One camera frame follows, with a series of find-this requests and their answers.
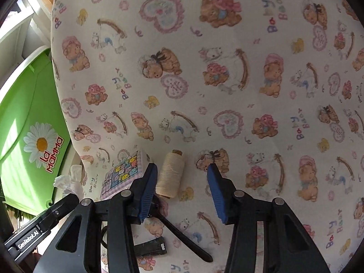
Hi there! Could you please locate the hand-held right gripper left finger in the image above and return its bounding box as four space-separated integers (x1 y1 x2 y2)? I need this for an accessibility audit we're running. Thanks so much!
33 163 159 273

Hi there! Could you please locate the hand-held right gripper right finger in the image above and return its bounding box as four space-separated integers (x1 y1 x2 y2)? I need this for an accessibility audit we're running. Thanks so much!
207 163 332 273

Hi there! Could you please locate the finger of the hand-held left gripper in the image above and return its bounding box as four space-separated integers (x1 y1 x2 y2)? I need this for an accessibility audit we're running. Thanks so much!
154 214 213 263

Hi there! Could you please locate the cream thread spool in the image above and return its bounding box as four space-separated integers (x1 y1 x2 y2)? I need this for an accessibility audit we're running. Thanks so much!
155 149 186 199

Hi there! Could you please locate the bear printed tissue pack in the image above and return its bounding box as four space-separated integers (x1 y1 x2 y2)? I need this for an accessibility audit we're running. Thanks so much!
99 149 150 201

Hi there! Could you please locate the green plastic bin daisy print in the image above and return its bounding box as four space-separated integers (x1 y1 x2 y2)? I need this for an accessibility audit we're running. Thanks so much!
0 45 76 217

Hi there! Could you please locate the white crumpled tissue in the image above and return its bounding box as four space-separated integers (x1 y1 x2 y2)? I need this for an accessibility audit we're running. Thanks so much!
53 165 86 202

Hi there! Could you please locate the bear printed cloth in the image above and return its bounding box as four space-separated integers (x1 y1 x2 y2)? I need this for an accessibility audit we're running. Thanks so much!
51 0 364 273

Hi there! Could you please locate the white furniture panel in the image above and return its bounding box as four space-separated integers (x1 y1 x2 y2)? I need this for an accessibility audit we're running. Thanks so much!
0 0 54 73

